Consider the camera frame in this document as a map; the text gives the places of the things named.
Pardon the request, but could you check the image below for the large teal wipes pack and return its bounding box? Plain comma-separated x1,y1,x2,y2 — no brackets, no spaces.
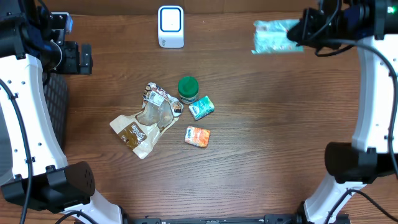
252,19,304,54

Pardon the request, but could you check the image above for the white barcode scanner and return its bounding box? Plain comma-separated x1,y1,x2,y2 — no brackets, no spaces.
157,5,185,49

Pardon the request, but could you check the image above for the green lidded jar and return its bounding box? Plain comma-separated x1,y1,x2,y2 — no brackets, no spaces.
178,76,199,105

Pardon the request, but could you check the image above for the grey plastic basket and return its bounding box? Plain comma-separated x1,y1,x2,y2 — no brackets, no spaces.
0,71,69,187

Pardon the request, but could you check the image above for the brown white snack bag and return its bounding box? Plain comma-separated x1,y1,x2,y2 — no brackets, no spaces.
109,82,183,159

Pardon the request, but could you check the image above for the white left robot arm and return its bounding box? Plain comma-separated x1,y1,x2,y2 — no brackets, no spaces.
1,0,128,223

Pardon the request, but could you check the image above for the orange tissue pack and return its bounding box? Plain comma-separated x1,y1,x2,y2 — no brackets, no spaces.
185,126,211,147

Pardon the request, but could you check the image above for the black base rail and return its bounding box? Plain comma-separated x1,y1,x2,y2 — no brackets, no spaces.
130,214,309,224

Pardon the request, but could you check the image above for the teal tissue pack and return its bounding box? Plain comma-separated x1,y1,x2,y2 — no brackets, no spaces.
189,96,215,121

